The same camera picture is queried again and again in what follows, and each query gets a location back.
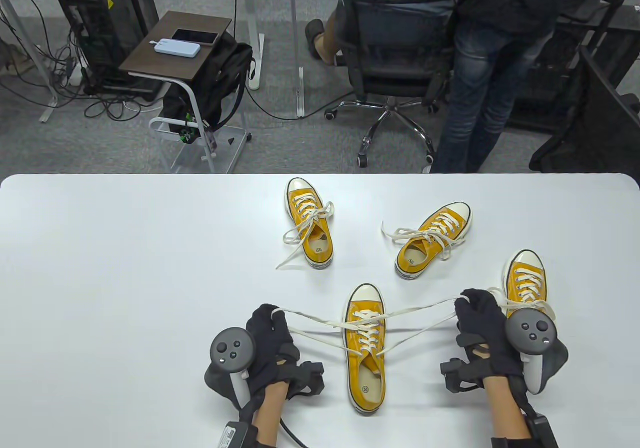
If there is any person's left hand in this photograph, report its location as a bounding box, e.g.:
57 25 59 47
245 303 326 408

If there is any person's right hand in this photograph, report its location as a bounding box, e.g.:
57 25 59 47
440 289 526 394

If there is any grey hand controller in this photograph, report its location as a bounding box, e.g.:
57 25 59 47
504 308 570 395
204 327 256 411

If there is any person's left forearm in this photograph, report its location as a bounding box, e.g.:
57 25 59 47
250 380 291 448

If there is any person's right forearm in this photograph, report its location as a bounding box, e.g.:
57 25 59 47
482 375 531 441

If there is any green backpack charm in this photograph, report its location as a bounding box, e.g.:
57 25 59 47
179 112 197 144

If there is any black mesh chair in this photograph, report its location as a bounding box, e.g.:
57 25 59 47
529 45 640 174

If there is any black computer tower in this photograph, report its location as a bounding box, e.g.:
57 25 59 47
505 18 586 131
54 0 160 94

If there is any white desk leg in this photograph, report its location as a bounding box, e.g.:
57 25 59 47
289 0 306 118
235 0 266 91
0 0 60 123

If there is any black backpack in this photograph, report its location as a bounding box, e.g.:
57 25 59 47
161 32 257 144

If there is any black office chair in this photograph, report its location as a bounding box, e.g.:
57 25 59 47
324 0 475 168

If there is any brown side table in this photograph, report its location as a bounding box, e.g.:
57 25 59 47
119 11 252 174

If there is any light blue power bank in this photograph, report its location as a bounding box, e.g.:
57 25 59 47
153 38 202 59

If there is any black smartphone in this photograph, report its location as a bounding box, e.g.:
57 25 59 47
171 28 220 45

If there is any black desk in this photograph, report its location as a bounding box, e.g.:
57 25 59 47
542 0 640 98

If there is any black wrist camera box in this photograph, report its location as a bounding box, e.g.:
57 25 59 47
525 413 558 448
217 420 258 448

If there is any black floor cable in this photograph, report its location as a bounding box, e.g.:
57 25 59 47
243 80 357 121

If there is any tangle of black cables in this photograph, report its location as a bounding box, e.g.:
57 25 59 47
0 0 151 121

